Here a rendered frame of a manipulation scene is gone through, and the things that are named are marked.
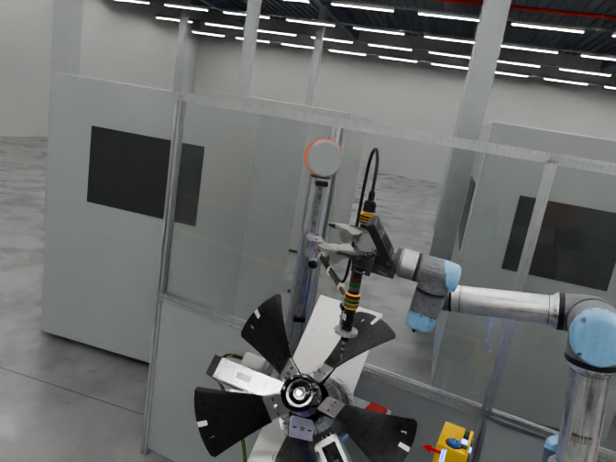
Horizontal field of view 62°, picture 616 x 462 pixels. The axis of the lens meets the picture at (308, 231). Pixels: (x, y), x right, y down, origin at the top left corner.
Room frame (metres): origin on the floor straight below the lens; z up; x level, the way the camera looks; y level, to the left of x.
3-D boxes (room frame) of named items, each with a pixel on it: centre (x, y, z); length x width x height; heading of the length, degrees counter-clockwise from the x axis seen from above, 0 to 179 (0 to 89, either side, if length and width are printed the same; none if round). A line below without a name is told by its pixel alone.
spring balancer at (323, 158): (2.14, -0.01, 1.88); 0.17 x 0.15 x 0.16; 67
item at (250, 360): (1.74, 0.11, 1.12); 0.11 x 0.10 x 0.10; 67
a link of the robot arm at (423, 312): (1.28, -0.34, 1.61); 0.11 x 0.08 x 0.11; 159
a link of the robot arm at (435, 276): (1.26, -0.34, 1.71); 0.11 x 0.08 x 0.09; 77
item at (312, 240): (2.05, -0.03, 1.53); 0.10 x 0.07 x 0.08; 12
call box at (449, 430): (1.56, -0.61, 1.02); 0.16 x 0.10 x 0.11; 157
